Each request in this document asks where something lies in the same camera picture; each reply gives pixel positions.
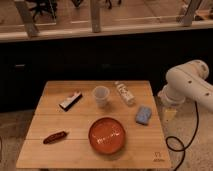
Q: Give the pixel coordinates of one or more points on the black office chair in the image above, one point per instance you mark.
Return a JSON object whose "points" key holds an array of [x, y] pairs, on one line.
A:
{"points": [[41, 6]]}

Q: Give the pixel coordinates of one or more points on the clear plastic cup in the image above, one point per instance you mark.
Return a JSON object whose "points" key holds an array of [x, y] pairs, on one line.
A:
{"points": [[101, 94]]}

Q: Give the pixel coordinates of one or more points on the orange ceramic bowl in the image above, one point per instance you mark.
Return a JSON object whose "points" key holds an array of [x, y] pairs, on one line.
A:
{"points": [[107, 136]]}

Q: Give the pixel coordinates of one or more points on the clear plastic bottle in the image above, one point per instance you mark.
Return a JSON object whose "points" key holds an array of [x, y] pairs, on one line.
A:
{"points": [[125, 94]]}

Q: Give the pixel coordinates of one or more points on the blue sponge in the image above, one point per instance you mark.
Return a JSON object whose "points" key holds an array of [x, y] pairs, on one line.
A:
{"points": [[143, 115]]}

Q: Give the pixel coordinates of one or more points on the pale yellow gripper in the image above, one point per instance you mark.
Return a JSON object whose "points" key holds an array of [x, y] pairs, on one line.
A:
{"points": [[169, 113]]}

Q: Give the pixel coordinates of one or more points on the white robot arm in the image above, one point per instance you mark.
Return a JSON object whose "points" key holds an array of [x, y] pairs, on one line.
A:
{"points": [[186, 81]]}

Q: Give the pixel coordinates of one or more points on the black and white eraser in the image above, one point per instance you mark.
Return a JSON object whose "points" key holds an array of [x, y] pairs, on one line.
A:
{"points": [[70, 101]]}

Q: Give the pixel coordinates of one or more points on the dark red snack wrapper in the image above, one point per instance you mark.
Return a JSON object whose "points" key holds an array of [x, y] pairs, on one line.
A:
{"points": [[55, 137]]}

